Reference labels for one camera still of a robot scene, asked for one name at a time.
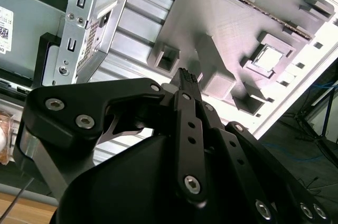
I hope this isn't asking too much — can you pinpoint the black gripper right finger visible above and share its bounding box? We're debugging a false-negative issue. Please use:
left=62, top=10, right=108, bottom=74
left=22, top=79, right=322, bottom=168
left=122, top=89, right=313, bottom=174
left=187, top=72, right=334, bottom=224

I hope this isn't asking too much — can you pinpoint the CPU with silver top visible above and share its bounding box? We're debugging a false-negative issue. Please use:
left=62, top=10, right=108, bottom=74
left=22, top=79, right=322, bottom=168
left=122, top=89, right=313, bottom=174
left=252, top=45, right=287, bottom=73

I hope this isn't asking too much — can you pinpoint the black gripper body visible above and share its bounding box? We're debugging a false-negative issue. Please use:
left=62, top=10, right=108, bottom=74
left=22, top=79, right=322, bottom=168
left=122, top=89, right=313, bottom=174
left=50, top=128, right=278, bottom=224

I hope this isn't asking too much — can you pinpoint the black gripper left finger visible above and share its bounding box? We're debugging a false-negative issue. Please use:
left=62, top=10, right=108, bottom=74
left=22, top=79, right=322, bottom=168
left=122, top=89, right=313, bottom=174
left=13, top=68, right=210, bottom=208

